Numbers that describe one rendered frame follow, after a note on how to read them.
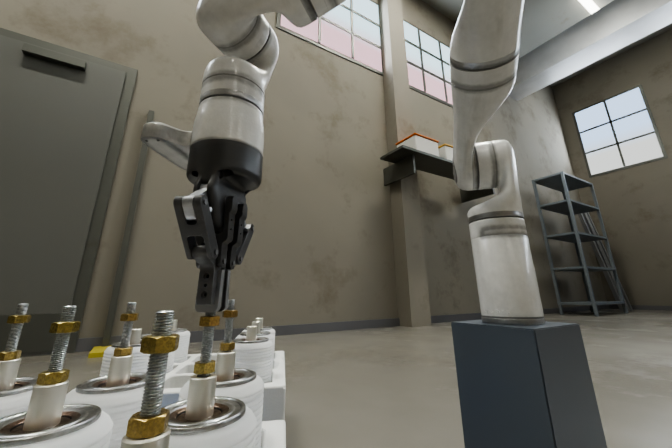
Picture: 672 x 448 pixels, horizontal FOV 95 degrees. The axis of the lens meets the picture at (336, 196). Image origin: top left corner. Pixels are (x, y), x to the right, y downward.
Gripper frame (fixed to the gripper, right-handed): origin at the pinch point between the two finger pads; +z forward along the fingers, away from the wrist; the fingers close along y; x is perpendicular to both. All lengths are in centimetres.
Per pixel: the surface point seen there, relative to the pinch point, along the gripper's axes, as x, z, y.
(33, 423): 11.3, 9.6, -4.0
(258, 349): 8.4, 11.0, 38.7
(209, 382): -0.8, 7.6, -0.6
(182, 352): 36, 15, 58
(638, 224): -559, -126, 632
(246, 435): -4.5, 11.1, -1.1
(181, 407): 2.3, 9.9, 0.9
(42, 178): 201, -77, 145
